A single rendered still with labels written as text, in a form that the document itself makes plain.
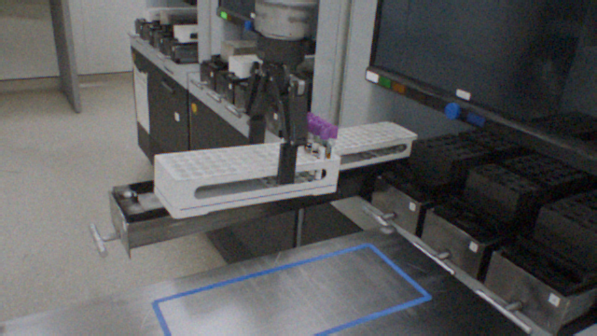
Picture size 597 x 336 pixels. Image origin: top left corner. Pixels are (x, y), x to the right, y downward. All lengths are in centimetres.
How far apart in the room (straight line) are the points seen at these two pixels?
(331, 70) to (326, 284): 73
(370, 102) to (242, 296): 67
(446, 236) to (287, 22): 48
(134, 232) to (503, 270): 61
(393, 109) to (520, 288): 57
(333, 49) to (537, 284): 75
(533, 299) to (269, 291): 41
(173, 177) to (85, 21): 374
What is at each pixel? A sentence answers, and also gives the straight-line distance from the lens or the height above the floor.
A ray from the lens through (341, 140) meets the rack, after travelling 110.
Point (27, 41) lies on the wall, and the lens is 443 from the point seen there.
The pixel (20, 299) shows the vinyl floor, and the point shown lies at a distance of 215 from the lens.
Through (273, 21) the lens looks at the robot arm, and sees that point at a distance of 77.
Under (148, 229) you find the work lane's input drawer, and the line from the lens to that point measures 92.
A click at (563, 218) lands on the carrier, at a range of 92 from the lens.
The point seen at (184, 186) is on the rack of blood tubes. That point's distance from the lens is 76.
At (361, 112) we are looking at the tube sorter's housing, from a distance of 126.
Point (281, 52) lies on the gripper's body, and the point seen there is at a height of 110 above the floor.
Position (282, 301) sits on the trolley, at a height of 82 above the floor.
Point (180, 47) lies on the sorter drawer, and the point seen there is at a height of 80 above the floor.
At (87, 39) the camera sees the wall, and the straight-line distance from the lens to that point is 448.
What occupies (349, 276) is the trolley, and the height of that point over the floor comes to 82.
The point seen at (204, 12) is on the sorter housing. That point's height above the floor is 95.
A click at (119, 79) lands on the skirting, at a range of 460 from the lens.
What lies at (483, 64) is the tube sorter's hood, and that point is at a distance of 97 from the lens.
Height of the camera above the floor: 127
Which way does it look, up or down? 26 degrees down
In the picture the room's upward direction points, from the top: 4 degrees clockwise
